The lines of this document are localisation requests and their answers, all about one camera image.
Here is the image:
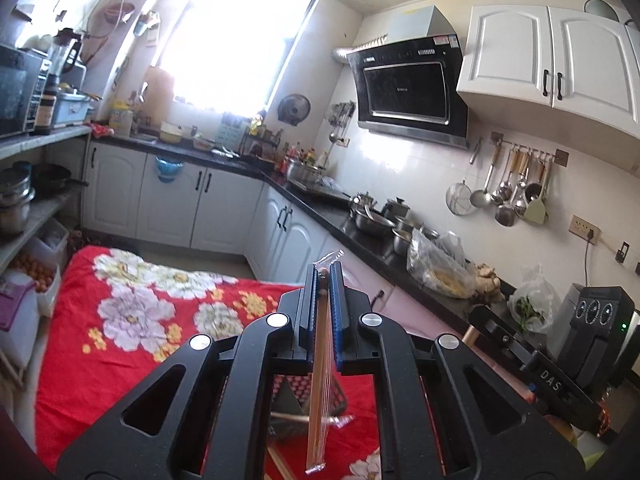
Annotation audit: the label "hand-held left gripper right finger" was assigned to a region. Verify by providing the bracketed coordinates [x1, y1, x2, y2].
[327, 260, 586, 480]

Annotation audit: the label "purple storage box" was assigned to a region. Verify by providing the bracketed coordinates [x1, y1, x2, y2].
[0, 280, 38, 366]

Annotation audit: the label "black microwave oven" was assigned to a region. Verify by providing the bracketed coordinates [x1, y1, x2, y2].
[0, 42, 43, 138]

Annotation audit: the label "black countertop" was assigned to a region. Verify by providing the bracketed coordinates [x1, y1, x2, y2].
[87, 130, 521, 326]

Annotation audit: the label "light blue knife holder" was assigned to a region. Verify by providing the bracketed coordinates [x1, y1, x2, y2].
[217, 112, 251, 156]

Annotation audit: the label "wooden cutting board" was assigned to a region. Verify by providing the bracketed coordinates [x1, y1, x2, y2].
[144, 67, 176, 126]

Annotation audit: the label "black air fryer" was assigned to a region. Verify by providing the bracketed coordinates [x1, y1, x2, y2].
[547, 282, 636, 386]

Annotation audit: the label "plastic bag with greens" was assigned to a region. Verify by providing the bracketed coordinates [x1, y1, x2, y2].
[507, 264, 563, 333]

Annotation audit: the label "steel bowl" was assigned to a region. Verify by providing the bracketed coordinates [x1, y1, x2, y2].
[352, 210, 396, 236]

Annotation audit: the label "hanging small kitchen tools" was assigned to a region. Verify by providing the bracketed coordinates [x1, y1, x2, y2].
[327, 101, 357, 143]

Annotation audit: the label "metal shelf rack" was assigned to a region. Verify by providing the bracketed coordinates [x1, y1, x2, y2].
[0, 125, 93, 276]

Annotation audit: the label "light blue plastic container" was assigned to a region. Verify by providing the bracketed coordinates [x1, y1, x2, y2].
[52, 92, 96, 128]

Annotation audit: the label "red floral tablecloth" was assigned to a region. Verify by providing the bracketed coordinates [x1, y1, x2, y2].
[35, 245, 443, 480]

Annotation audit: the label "black frying pan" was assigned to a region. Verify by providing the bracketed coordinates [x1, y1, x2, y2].
[30, 162, 88, 196]

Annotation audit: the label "black range hood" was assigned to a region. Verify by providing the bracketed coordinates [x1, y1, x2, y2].
[332, 5, 471, 150]

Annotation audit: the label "dark green plastic utensil basket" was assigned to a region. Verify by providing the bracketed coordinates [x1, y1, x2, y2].
[270, 375, 348, 441]

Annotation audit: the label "white wall cabinet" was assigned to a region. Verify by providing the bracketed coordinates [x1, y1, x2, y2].
[456, 5, 640, 140]

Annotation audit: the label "large steel cooking pot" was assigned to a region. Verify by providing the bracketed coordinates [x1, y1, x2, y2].
[286, 156, 328, 183]

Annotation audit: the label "wall socket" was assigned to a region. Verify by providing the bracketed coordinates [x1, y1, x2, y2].
[571, 214, 602, 246]

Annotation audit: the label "small wall fan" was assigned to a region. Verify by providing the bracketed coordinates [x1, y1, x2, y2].
[277, 94, 312, 126]

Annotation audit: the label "clear plastic bag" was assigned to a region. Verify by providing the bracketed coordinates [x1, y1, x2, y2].
[406, 230, 476, 301]

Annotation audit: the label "wire mesh strainer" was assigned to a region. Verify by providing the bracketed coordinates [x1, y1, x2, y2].
[445, 137, 485, 217]

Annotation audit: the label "white base cabinets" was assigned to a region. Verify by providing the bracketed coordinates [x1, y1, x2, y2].
[82, 137, 396, 311]

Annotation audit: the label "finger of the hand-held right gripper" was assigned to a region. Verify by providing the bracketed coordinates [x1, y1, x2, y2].
[467, 305, 538, 361]

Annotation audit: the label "row of hanging kitchen utensils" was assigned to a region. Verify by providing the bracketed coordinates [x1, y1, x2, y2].
[470, 132, 571, 228]

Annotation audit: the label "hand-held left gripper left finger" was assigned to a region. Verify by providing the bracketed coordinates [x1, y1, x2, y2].
[55, 262, 323, 480]

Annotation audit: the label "kitchen window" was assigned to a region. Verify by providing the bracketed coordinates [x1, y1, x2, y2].
[155, 0, 321, 118]

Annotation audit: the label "plastic-wrapped chopstick pair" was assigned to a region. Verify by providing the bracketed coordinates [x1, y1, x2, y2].
[302, 250, 353, 476]

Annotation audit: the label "ginger root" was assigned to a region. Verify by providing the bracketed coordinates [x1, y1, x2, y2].
[472, 261, 502, 303]

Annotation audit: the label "black blender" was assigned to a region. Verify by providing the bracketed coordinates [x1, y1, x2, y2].
[35, 27, 83, 136]

